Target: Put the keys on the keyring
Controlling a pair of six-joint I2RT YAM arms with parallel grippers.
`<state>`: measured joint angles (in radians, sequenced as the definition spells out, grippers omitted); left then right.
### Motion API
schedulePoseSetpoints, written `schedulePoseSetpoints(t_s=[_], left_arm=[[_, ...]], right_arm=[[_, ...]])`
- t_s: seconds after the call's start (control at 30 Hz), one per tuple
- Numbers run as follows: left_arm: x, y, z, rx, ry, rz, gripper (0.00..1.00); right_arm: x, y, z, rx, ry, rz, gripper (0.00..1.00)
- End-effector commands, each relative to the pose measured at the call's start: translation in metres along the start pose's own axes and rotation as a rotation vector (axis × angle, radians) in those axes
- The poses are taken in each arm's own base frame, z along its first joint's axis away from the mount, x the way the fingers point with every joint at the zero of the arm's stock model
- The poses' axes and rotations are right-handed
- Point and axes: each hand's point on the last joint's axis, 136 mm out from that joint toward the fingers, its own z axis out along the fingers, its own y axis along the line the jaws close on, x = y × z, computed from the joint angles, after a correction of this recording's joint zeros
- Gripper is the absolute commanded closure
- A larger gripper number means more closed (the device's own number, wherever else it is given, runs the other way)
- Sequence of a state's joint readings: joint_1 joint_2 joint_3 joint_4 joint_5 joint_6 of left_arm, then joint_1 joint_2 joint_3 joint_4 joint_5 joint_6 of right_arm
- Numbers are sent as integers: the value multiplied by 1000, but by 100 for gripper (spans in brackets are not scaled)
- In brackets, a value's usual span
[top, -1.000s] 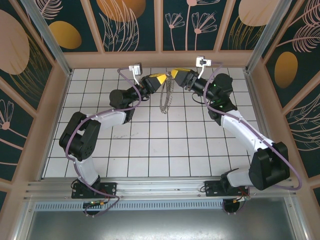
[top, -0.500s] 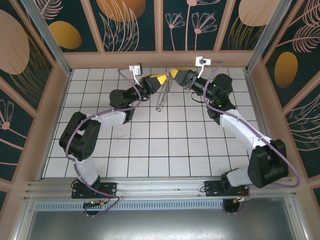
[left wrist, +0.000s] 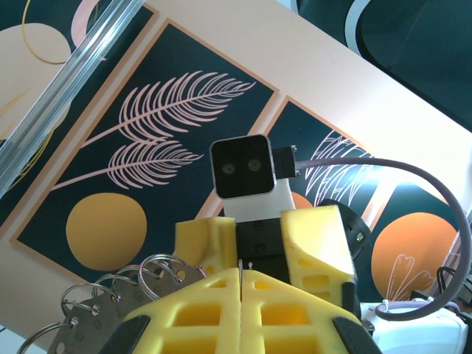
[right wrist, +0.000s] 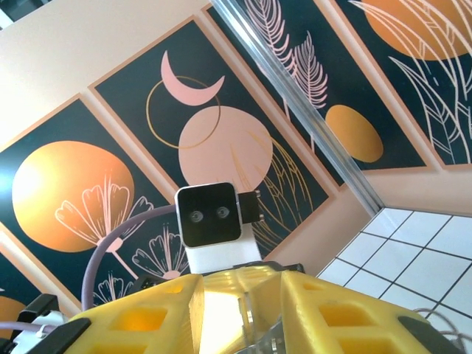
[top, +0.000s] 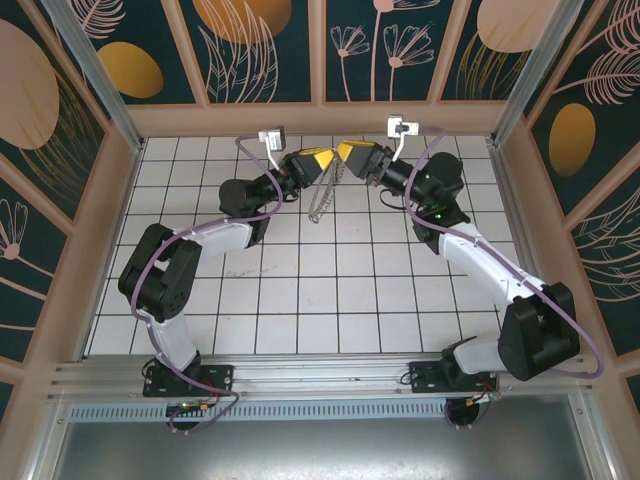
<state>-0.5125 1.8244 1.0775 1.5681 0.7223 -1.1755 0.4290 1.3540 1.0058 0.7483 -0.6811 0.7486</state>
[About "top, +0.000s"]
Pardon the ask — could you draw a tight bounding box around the aluminium frame upright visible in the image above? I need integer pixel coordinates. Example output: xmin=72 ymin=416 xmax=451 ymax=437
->
xmin=569 ymin=384 xmax=619 ymax=480
xmin=27 ymin=399 xmax=71 ymax=480

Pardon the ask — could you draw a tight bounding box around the aluminium table edge strip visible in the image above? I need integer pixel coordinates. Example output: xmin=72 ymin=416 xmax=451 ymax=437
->
xmin=487 ymin=137 xmax=539 ymax=284

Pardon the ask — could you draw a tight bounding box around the aluminium corner post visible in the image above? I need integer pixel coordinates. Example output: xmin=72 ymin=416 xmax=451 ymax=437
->
xmin=489 ymin=0 xmax=574 ymax=147
xmin=39 ymin=0 xmax=147 ymax=154

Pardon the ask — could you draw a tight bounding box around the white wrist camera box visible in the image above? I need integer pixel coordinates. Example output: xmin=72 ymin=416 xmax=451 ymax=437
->
xmin=387 ymin=114 xmax=421 ymax=140
xmin=257 ymin=125 xmax=288 ymax=152

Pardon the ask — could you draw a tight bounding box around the grey metal sheet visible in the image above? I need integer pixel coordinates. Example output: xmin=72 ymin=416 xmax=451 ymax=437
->
xmin=49 ymin=421 xmax=601 ymax=480

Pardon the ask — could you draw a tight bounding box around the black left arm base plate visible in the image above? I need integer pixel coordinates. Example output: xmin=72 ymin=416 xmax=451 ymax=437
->
xmin=143 ymin=363 xmax=236 ymax=399

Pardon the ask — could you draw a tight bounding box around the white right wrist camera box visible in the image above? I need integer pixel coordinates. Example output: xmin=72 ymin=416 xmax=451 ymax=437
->
xmin=387 ymin=114 xmax=421 ymax=140

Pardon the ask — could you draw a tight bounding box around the small connector board with wires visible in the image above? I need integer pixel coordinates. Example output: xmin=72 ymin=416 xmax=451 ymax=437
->
xmin=166 ymin=399 xmax=214 ymax=418
xmin=464 ymin=388 xmax=502 ymax=407

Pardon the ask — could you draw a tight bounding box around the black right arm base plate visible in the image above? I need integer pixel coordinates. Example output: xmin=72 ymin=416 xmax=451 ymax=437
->
xmin=407 ymin=357 xmax=501 ymax=397

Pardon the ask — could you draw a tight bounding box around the perforated grey cable tray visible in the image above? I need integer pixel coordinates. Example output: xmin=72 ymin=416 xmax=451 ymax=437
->
xmin=67 ymin=403 xmax=584 ymax=424

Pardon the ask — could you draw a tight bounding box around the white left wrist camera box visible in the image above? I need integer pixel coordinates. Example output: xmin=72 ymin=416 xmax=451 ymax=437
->
xmin=257 ymin=125 xmax=288 ymax=152

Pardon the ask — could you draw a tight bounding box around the aluminium mounting rail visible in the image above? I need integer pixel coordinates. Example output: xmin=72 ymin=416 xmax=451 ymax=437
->
xmin=47 ymin=352 xmax=596 ymax=402

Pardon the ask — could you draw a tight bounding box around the black round cable grommet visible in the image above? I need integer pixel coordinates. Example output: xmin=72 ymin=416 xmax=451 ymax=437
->
xmin=443 ymin=399 xmax=484 ymax=430
xmin=167 ymin=414 xmax=201 ymax=433

